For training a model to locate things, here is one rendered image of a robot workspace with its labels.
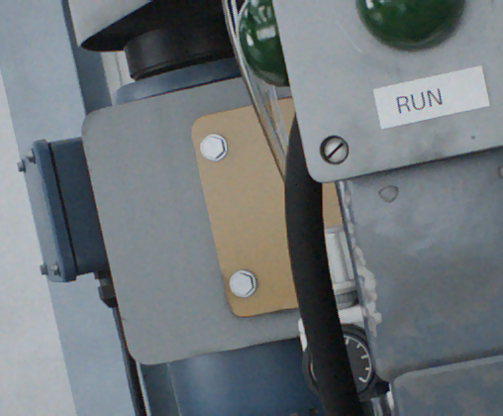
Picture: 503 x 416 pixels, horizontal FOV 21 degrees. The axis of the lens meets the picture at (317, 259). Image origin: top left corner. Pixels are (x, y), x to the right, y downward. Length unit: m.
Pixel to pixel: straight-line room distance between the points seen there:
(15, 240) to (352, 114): 5.63
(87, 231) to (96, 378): 4.61
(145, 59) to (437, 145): 0.54
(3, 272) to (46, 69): 1.03
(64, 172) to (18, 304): 5.16
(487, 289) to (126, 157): 0.45
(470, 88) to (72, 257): 0.52
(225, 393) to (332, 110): 0.51
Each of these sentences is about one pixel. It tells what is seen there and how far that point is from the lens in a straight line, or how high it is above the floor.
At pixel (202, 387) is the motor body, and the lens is 0.88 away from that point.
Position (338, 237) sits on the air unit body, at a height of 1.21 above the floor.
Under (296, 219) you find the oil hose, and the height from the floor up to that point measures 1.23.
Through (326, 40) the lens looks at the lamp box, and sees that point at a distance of 0.37.
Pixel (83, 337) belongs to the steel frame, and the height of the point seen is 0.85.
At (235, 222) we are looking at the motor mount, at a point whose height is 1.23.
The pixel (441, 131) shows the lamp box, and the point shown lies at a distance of 0.37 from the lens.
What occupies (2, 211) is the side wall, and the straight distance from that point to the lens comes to 6.00.
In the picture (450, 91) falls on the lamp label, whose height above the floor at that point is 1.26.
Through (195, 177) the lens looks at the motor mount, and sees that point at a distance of 0.82.
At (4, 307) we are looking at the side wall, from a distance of 6.03.
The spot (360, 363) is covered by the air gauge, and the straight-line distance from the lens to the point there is 0.62.
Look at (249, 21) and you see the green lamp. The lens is 0.39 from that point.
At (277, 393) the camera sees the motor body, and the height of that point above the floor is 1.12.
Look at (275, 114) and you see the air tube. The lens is 0.70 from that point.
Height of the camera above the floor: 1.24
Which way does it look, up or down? 3 degrees down
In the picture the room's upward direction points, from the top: 12 degrees counter-clockwise
